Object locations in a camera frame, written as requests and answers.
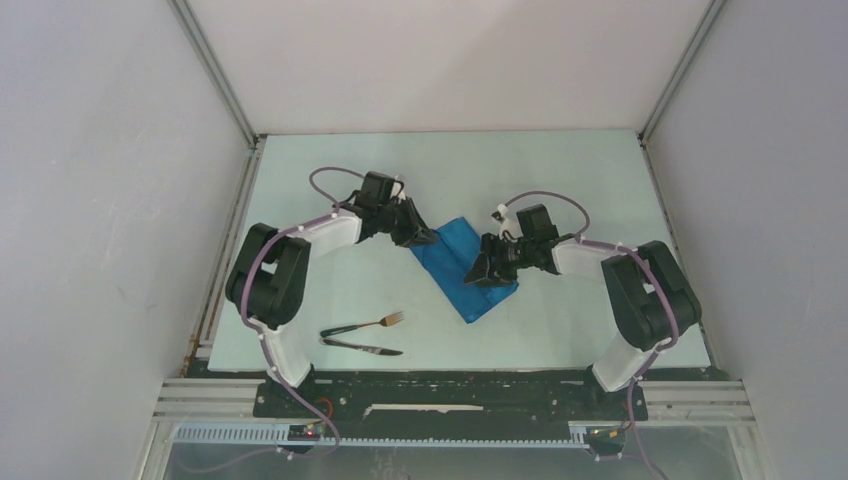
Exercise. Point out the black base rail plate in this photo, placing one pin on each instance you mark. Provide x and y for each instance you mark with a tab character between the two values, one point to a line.
557	395

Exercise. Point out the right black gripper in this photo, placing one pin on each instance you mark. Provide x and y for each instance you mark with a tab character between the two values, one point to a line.
483	272

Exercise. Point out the fork with black handle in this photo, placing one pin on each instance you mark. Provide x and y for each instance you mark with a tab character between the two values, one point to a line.
386	321

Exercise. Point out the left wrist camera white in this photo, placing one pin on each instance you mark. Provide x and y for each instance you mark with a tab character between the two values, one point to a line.
398	189

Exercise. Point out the aluminium frame rail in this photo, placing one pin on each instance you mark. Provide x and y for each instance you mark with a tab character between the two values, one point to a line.
221	412

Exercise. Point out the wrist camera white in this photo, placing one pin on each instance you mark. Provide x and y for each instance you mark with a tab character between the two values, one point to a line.
398	189
507	228

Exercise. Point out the small circuit board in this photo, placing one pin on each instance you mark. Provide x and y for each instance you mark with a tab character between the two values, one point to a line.
305	432

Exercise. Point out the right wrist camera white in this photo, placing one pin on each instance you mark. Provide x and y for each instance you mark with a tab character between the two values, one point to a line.
507	228

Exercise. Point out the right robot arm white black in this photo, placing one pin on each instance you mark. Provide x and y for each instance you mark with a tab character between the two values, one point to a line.
652	302

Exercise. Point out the blue cloth napkin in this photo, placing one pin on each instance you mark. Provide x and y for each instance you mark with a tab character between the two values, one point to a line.
449	260

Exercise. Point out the knife with black handle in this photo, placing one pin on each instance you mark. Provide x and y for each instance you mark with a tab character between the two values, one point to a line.
374	350

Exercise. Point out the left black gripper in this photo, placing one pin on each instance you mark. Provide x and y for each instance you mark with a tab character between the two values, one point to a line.
416	232

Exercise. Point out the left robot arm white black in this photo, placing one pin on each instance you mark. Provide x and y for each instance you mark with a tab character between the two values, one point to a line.
267	282

